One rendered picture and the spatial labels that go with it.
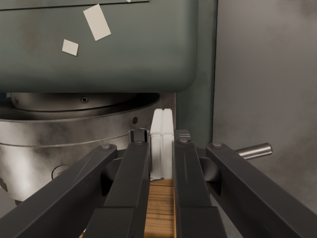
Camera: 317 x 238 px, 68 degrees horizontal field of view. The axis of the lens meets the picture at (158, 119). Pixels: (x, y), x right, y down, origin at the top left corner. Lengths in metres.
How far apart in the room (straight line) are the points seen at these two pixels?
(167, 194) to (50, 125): 0.49
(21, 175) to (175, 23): 0.28
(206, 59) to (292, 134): 0.93
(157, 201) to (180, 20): 0.60
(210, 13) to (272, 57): 0.69
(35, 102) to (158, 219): 0.55
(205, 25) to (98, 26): 0.73
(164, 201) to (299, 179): 1.25
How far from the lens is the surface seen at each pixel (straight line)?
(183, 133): 0.17
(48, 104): 0.38
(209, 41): 0.96
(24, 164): 0.37
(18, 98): 0.42
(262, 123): 1.62
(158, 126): 0.16
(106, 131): 0.33
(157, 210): 0.78
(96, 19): 0.26
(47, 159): 0.35
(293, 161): 1.77
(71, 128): 0.33
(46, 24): 0.29
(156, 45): 0.24
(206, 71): 0.96
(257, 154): 0.24
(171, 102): 0.65
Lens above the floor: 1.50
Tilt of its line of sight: 72 degrees down
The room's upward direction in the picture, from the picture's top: 152 degrees counter-clockwise
